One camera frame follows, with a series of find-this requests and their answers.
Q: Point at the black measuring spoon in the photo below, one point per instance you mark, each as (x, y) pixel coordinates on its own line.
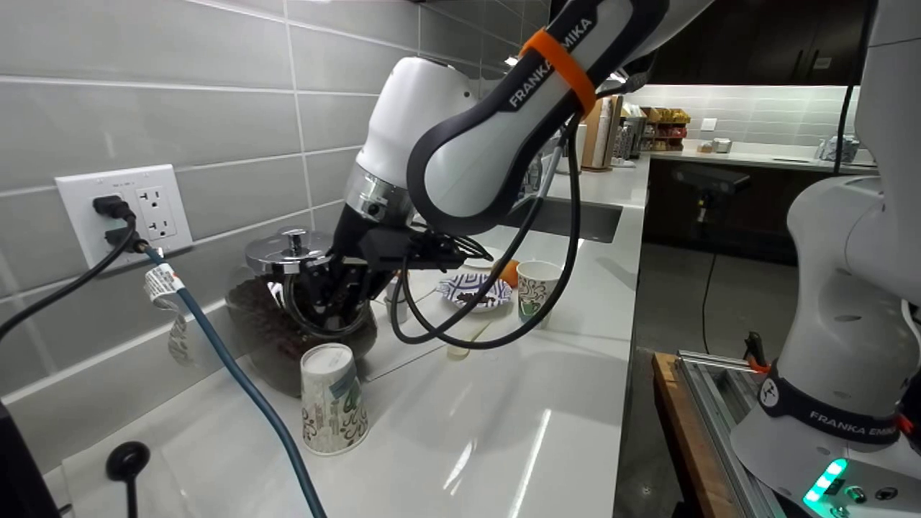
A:
(124, 463)

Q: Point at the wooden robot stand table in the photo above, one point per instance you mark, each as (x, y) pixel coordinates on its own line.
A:
(694, 417)

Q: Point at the upside-down patterned paper cup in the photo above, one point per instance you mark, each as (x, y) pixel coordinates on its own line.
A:
(333, 398)

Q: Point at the white cable warning tag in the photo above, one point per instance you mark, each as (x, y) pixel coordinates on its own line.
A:
(162, 283)

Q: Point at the glass jar of coffee beans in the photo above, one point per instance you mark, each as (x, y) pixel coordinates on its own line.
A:
(294, 312)

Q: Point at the blue patterned bowl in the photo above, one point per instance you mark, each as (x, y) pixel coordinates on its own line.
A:
(462, 289)

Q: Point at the white wall outlet with plugs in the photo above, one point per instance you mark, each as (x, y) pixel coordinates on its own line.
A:
(101, 205)

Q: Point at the upright patterned paper cup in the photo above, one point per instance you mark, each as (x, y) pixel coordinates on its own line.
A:
(536, 286)

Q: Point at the small orange fruit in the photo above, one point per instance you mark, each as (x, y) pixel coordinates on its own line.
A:
(511, 275)

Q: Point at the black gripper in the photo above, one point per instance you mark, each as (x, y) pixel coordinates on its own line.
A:
(366, 249)

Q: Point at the metal jar lid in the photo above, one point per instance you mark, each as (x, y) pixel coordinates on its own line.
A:
(290, 253)

